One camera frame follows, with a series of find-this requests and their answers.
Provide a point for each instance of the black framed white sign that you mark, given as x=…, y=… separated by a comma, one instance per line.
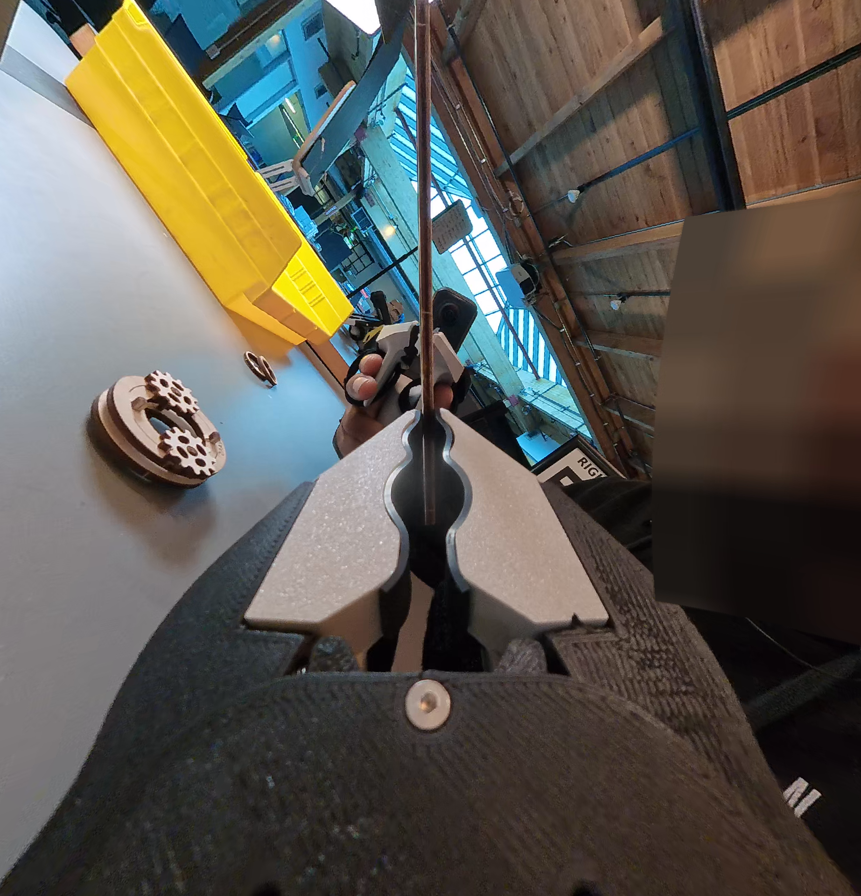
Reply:
x=570, y=469

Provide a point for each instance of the grey ceiling mounted unit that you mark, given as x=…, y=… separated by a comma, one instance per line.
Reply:
x=520, y=281

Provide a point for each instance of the yellow plastic bin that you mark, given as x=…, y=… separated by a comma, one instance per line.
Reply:
x=178, y=161
x=311, y=301

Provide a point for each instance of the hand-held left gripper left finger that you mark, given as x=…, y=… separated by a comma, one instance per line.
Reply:
x=332, y=553

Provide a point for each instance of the grey desk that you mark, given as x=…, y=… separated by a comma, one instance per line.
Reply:
x=66, y=294

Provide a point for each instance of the small wooden gear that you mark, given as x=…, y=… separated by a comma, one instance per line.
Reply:
x=205, y=449
x=189, y=395

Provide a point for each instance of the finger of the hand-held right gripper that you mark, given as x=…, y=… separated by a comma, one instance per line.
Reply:
x=444, y=357
x=399, y=343

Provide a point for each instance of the wooden parts sheet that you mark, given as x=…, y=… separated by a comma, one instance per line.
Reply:
x=424, y=210

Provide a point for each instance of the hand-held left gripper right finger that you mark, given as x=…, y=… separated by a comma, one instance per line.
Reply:
x=528, y=560

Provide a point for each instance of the person's right hand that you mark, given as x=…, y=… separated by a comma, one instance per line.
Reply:
x=364, y=381

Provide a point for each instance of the black equipment case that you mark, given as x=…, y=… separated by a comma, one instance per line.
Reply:
x=497, y=427

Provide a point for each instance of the hanging white sign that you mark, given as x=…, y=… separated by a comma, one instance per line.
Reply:
x=450, y=225

